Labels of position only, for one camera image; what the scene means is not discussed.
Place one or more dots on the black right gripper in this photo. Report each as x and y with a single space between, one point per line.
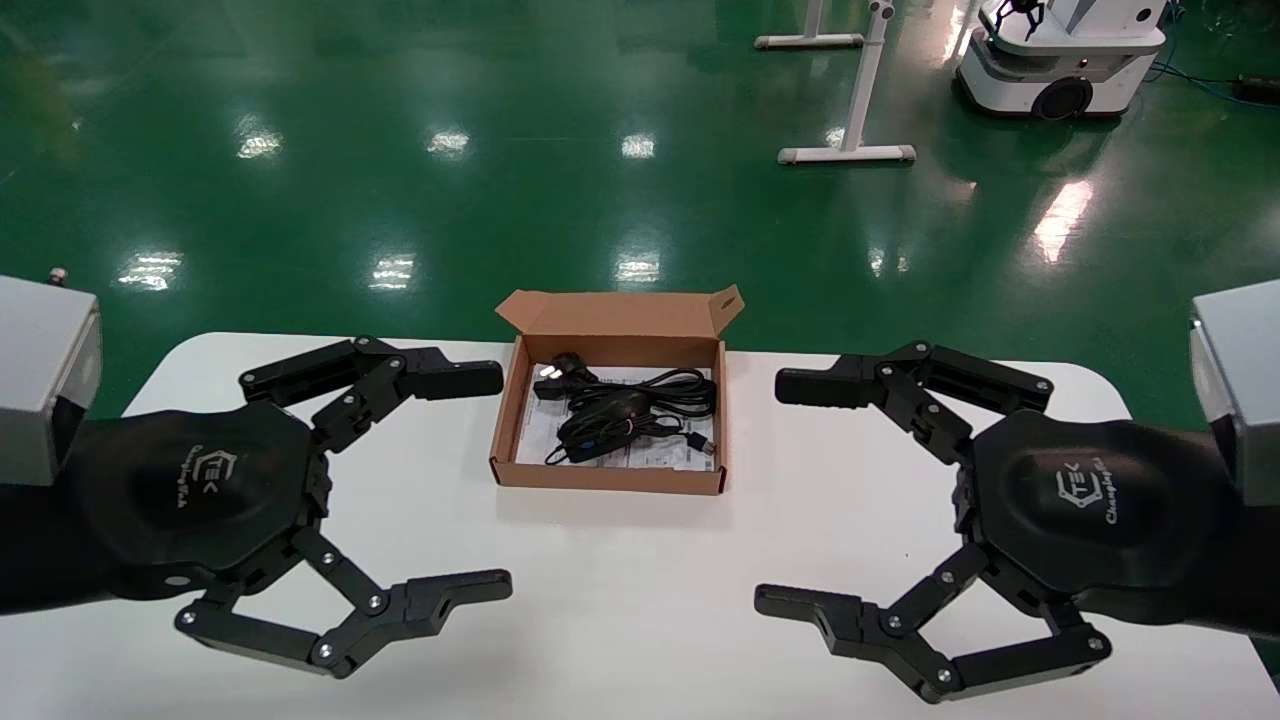
1090 500

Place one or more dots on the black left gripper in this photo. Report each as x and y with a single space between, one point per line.
190 490

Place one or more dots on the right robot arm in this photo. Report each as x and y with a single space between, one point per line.
1245 390

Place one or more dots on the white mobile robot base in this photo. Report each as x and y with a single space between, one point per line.
1040 70

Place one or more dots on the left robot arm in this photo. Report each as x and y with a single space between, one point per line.
40 380

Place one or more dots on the brown cardboard box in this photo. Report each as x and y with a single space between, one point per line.
620 325

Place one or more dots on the white printed paper sheet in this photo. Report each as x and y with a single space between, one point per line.
532 440

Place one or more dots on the black floor adapter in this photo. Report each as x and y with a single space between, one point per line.
1258 88

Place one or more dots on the white table leg frame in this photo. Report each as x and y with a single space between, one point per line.
810 40
850 153

